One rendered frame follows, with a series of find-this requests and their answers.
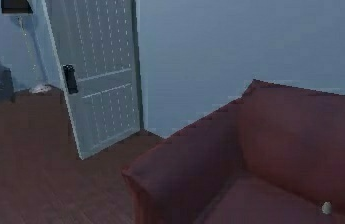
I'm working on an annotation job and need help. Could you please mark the red armchair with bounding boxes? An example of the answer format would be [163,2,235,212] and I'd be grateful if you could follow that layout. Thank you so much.
[121,79,345,224]

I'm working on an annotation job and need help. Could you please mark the pale grey room door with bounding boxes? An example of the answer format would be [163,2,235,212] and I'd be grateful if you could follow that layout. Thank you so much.
[42,0,144,161]

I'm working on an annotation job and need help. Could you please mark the small white egg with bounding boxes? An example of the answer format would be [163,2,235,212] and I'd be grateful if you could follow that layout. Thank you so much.
[321,201,333,216]

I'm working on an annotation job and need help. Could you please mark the dark framed picture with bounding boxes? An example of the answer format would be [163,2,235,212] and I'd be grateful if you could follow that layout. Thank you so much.
[0,0,34,15]

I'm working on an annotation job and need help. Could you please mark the black door handle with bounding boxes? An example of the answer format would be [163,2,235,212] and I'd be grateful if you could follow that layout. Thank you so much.
[62,64,79,95]

